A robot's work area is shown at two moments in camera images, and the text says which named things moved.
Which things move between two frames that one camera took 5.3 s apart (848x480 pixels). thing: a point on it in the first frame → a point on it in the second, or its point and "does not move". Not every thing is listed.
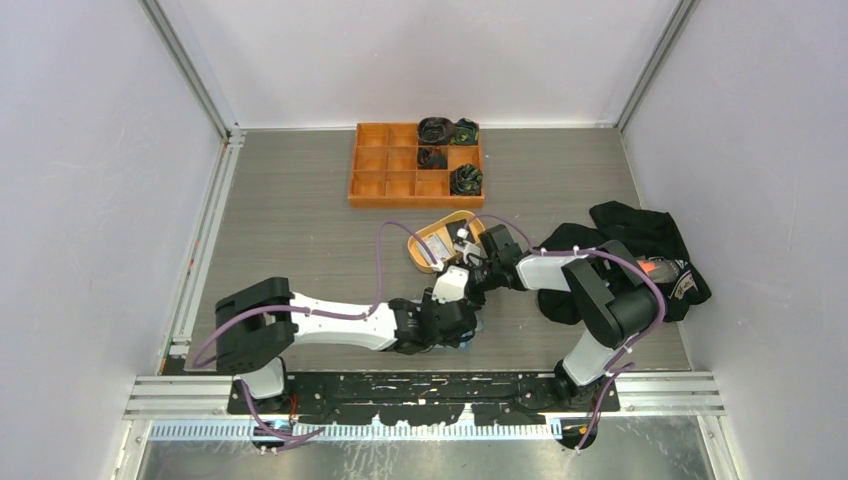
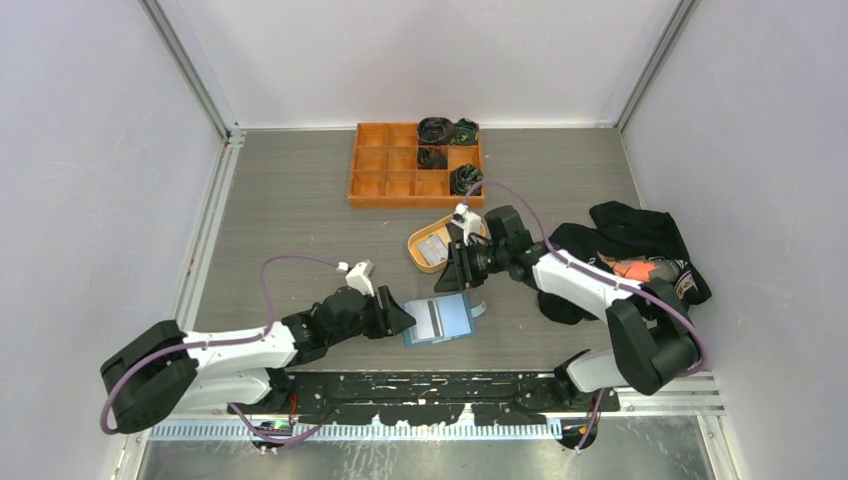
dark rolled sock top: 435,130 does not move
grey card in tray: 435,246 does not move
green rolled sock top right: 467,132 does not move
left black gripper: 453,342 → 389,322
